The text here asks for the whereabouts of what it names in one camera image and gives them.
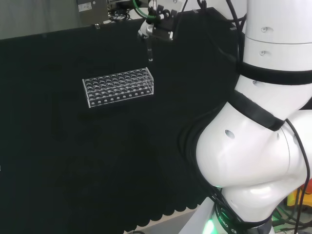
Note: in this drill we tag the grey metal box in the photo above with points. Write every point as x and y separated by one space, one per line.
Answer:
92 11

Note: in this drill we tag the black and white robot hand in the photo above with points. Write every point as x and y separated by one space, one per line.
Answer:
163 30

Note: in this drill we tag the clear glass test tube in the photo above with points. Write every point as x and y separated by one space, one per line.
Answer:
150 52

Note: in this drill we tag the black bench cloth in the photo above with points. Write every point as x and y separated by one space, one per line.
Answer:
97 158

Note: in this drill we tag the small metal cloth clip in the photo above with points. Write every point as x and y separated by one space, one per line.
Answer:
96 26

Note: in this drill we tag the yellow stop button box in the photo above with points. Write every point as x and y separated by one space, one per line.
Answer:
293 195

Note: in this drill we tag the clear plastic test tube rack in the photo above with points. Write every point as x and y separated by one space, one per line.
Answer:
117 87

